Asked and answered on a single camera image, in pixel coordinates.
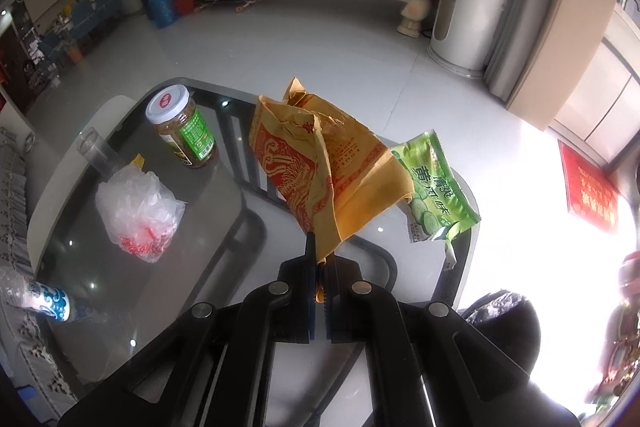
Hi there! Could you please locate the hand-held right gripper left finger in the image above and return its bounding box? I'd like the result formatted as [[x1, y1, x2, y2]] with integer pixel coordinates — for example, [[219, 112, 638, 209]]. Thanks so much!
[[59, 231, 318, 427]]

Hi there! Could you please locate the glass coffee table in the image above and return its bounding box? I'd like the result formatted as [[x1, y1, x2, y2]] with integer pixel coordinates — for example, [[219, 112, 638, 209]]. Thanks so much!
[[27, 77, 483, 408]]

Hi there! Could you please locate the red doormat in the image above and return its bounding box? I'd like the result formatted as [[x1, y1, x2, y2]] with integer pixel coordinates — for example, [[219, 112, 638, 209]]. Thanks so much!
[[557, 141, 621, 235]]

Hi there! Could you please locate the white sink cabinet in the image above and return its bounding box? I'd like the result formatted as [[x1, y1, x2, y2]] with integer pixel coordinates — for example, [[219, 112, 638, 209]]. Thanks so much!
[[547, 12, 640, 158]]

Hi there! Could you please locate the round bin with black liner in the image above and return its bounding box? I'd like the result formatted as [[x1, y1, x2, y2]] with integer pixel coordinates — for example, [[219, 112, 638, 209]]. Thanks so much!
[[460, 289, 543, 388]]

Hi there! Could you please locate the group of potted plants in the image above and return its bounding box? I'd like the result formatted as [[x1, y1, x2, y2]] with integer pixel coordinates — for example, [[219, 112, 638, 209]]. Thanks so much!
[[585, 252, 640, 413]]

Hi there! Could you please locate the clear plastic cup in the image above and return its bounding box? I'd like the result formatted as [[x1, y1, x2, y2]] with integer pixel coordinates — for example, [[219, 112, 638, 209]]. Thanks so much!
[[76, 129, 128, 178]]

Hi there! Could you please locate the orange paper bag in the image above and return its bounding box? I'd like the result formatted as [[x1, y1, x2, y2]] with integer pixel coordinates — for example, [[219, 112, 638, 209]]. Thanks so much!
[[248, 78, 415, 265]]

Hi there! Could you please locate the blue woven bag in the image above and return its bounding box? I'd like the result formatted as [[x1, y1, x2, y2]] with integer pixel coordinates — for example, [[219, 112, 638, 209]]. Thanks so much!
[[145, 0, 177, 30]]

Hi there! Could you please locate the plastic bottle blue label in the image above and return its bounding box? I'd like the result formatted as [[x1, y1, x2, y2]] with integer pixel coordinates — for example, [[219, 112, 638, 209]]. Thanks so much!
[[0, 269, 108, 325]]

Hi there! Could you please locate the white plastic bag red print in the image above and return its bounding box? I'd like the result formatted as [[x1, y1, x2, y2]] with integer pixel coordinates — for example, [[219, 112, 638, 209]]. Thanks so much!
[[95, 168, 187, 264]]

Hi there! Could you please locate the glass jar green label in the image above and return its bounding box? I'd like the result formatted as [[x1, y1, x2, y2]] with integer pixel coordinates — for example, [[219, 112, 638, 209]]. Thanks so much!
[[145, 84, 219, 170]]

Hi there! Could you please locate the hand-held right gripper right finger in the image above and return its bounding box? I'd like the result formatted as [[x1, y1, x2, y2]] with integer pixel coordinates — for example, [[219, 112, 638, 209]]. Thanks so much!
[[322, 252, 578, 427]]

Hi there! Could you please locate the green snack packet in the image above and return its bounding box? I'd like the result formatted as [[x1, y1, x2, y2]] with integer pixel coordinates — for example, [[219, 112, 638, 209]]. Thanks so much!
[[390, 130, 482, 268]]

